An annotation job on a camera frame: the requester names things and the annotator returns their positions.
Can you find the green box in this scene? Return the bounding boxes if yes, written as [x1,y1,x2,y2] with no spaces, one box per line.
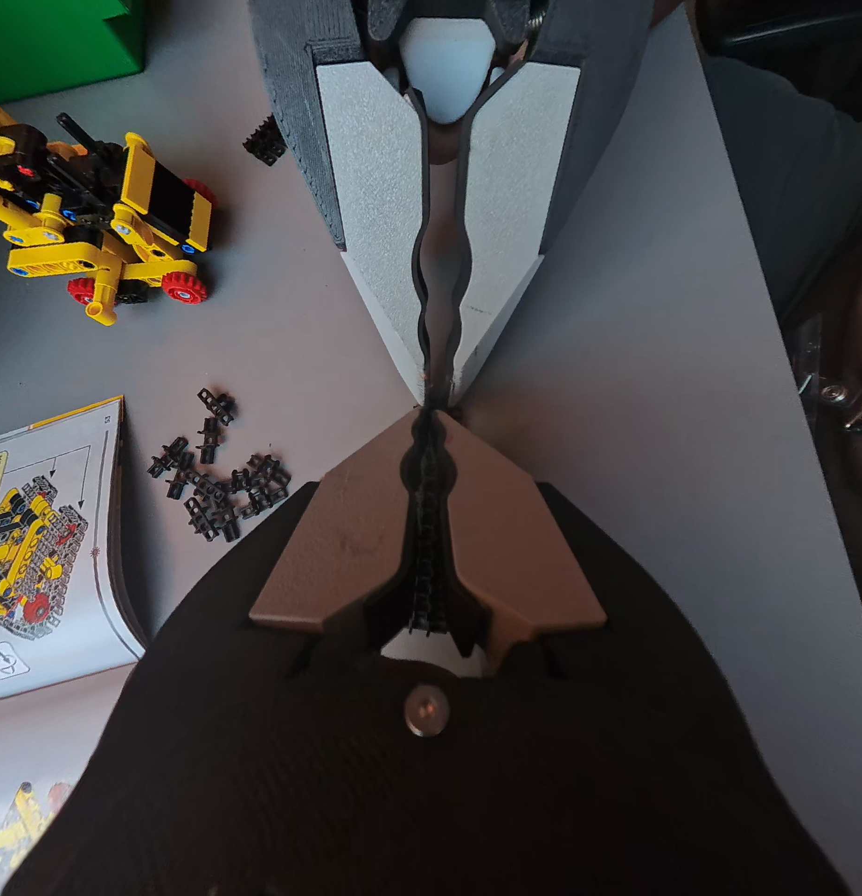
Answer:
[0,0,149,106]

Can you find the pile of black track links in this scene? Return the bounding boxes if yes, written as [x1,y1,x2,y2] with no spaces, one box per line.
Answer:
[147,387,293,544]

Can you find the lego instruction booklet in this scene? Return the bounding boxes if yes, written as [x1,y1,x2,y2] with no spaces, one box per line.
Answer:
[0,395,150,890]

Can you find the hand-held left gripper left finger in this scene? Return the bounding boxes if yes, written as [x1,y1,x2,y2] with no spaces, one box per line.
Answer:
[248,409,424,636]

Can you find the yellow lego bulldozer model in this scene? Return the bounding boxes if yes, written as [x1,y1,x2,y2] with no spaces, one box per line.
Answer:
[0,94,220,328]

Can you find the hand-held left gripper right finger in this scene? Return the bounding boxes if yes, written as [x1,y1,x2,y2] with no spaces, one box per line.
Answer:
[434,410,608,660]

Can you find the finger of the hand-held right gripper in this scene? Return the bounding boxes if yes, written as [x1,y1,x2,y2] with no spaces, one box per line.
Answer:
[448,60,584,407]
[316,60,432,407]

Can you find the black lego track chain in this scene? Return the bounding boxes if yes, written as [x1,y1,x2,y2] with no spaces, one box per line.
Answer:
[403,409,460,639]
[243,115,287,168]

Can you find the black office chair armrest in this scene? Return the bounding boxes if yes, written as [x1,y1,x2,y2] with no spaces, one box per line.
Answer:
[704,0,862,58]

